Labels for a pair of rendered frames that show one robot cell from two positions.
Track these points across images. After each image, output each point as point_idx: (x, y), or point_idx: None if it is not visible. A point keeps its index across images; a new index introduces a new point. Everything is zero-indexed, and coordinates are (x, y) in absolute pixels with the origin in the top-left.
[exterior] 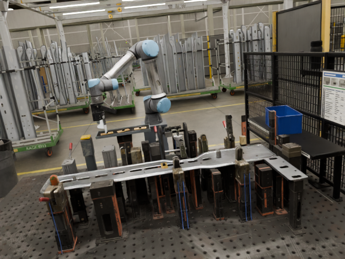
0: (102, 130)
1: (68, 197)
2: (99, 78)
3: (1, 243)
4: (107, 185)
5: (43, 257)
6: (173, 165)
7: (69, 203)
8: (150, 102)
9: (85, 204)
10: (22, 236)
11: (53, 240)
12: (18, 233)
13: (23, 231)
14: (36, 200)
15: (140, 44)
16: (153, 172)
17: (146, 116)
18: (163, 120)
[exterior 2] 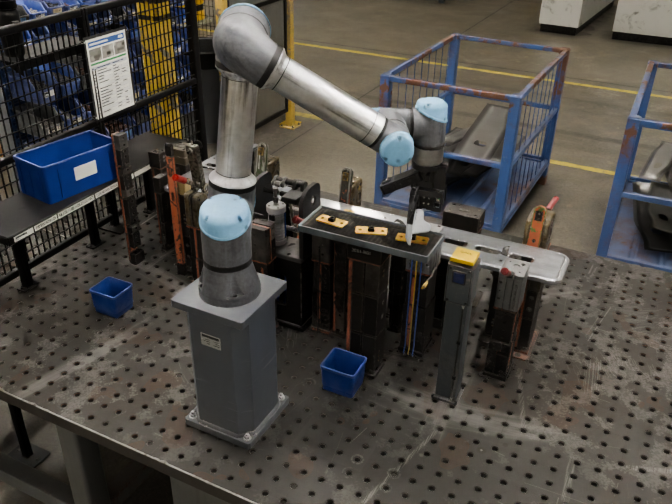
0: (414, 254)
1: (521, 432)
2: (398, 126)
3: (649, 369)
4: (457, 204)
5: (560, 309)
6: (352, 180)
7: (519, 404)
8: (249, 206)
9: (481, 380)
10: (610, 365)
11: (549, 330)
12: (622, 375)
13: (613, 376)
14: (612, 469)
15: (265, 20)
16: (374, 211)
17: (254, 268)
18: (196, 287)
